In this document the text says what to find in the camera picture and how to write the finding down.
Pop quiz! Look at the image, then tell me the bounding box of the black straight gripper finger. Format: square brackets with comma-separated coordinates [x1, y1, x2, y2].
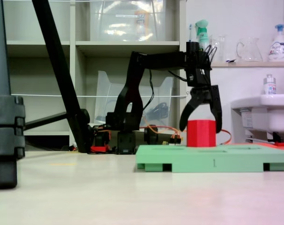
[209, 84, 223, 135]

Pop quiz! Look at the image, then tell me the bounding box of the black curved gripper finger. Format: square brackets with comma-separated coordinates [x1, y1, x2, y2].
[179, 88, 212, 132]

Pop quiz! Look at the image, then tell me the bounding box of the red octagonal pillar block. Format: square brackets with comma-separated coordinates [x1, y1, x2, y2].
[186, 119, 217, 148]

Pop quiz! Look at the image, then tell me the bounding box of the clear measuring cup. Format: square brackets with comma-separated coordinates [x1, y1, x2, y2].
[209, 34, 227, 63]

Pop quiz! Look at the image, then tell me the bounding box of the green spray bottle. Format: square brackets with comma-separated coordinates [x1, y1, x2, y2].
[195, 19, 212, 51]

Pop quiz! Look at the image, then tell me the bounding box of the black clamp knob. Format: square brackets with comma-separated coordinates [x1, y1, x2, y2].
[144, 127, 158, 145]

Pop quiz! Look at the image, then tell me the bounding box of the clear sanitizer bottle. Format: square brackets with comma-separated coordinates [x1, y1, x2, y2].
[263, 74, 277, 96]

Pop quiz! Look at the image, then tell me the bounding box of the white sink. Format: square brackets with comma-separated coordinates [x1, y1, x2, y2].
[230, 93, 284, 135]

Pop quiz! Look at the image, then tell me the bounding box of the clear glass pitcher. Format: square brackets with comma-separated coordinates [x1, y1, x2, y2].
[236, 37, 263, 62]

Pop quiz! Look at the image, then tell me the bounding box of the green shape sorter board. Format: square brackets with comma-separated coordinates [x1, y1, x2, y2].
[135, 144, 284, 173]

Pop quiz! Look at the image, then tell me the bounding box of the orange labelled bottle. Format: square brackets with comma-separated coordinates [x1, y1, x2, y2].
[134, 9, 152, 36]

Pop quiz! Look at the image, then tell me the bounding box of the white foam soap bottle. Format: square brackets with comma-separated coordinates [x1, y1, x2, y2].
[268, 24, 284, 62]

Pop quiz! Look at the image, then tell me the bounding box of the clear plastic storage box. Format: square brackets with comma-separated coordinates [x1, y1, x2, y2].
[89, 0, 167, 42]

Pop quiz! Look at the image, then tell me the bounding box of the red clamp base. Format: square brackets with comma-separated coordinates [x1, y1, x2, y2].
[90, 144, 110, 153]

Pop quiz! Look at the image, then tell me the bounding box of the beige shelf unit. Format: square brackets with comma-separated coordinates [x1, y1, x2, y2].
[2, 0, 187, 136]

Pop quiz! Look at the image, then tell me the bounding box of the slanted black tripod leg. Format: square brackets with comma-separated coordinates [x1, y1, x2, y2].
[31, 0, 90, 153]

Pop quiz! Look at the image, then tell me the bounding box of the black tripod brace bar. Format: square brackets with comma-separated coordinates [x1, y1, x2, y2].
[24, 112, 68, 131]

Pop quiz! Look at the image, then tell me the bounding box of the thick grey tripod leg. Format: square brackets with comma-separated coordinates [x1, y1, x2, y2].
[0, 0, 26, 189]

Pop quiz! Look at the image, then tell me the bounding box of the thin black arm wire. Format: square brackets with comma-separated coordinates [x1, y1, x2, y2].
[203, 45, 218, 69]
[143, 69, 155, 111]

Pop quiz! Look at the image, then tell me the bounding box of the orange cable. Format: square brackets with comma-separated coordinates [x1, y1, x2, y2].
[141, 117, 232, 145]

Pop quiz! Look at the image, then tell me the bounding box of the black bracket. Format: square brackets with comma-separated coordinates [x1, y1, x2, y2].
[271, 132, 284, 143]

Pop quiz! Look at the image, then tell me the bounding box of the black motor with orange wires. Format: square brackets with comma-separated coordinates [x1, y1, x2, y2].
[92, 125, 112, 148]

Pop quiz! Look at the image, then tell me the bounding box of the white stretched cord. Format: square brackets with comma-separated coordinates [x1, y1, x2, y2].
[10, 91, 190, 98]

